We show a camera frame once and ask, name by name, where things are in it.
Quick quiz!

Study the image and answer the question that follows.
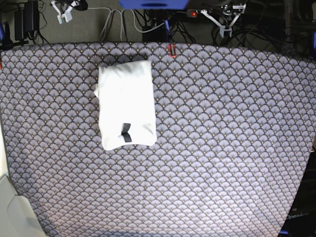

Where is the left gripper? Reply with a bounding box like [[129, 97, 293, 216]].
[[200, 2, 246, 32]]

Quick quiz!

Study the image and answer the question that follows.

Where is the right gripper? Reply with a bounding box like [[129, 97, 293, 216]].
[[50, 0, 88, 16]]

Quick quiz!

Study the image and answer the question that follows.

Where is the white printed T-shirt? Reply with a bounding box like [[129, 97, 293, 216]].
[[94, 60, 157, 151]]

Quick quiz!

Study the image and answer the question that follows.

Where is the black power strip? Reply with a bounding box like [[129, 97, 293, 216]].
[[185, 8, 223, 20]]

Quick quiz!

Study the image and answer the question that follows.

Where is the blue box at top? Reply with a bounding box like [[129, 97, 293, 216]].
[[119, 0, 189, 10]]

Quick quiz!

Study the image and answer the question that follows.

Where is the red clamp at table edge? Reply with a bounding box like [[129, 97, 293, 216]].
[[167, 43, 176, 58]]

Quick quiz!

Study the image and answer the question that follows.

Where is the black power adapter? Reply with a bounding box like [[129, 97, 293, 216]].
[[142, 25, 167, 42]]

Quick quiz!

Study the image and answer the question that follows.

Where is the patterned grey table cloth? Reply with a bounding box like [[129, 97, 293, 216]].
[[0, 42, 316, 237]]

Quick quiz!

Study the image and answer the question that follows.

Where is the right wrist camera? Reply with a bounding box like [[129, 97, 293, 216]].
[[57, 12, 73, 24]]

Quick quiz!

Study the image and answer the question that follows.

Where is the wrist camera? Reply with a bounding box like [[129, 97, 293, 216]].
[[57, 12, 73, 24], [219, 28, 233, 38]]

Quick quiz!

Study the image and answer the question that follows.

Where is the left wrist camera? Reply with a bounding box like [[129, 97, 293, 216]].
[[219, 28, 233, 38]]

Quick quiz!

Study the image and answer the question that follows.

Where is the white cable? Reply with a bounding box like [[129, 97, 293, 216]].
[[86, 6, 165, 42]]

